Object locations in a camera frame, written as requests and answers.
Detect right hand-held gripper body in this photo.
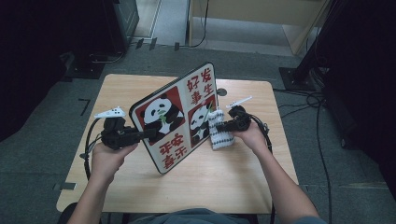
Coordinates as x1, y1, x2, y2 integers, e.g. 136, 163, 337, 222
225, 95, 254, 133

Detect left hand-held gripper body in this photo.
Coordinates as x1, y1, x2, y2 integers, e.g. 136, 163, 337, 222
93, 106, 140, 151

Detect person's right hand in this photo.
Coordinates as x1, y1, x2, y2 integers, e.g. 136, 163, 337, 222
232, 119, 272, 157

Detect person's left hand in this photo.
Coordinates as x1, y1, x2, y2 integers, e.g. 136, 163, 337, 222
90, 141, 139, 185

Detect black metal stand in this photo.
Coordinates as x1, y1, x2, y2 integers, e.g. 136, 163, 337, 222
278, 0, 335, 93

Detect black flat stand base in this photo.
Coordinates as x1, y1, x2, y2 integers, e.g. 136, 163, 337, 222
60, 50, 125, 80

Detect black chair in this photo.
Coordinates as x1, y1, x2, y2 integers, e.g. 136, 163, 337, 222
57, 201, 82, 224

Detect person's grey shirt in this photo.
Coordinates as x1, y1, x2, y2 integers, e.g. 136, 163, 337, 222
130, 207, 328, 224

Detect light wooden cabinet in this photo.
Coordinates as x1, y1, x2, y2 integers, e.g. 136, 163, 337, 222
188, 0, 331, 57

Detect black equipment cabinet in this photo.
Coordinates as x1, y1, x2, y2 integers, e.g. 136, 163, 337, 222
104, 0, 140, 54

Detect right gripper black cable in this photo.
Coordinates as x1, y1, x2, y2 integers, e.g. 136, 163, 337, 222
248, 114, 276, 155

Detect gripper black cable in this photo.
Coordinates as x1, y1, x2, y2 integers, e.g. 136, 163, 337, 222
248, 114, 276, 155
78, 117, 106, 181

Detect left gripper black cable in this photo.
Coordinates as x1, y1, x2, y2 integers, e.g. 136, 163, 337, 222
78, 117, 106, 181

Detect black floor cables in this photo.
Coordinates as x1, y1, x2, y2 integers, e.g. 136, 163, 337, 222
274, 88, 333, 224

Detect thin black hanging cable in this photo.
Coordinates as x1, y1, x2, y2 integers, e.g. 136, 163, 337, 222
178, 0, 210, 49

